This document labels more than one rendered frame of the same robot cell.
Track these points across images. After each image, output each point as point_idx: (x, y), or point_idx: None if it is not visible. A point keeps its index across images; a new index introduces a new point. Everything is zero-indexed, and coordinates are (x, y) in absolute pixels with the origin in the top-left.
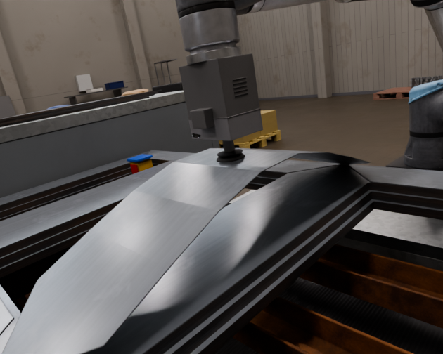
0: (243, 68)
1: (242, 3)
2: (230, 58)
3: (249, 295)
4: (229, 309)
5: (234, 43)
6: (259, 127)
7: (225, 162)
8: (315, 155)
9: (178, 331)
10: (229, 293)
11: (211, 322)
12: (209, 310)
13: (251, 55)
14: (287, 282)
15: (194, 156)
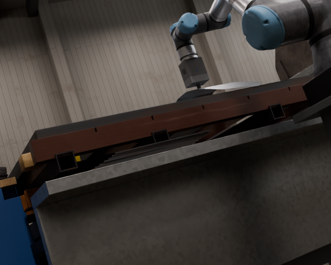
0: (183, 65)
1: (197, 33)
2: (180, 64)
3: (180, 134)
4: (176, 136)
5: (183, 57)
6: (190, 82)
7: (196, 94)
8: (224, 85)
9: (171, 137)
10: (178, 132)
11: (174, 138)
12: (175, 135)
13: (184, 60)
14: (187, 134)
15: (215, 89)
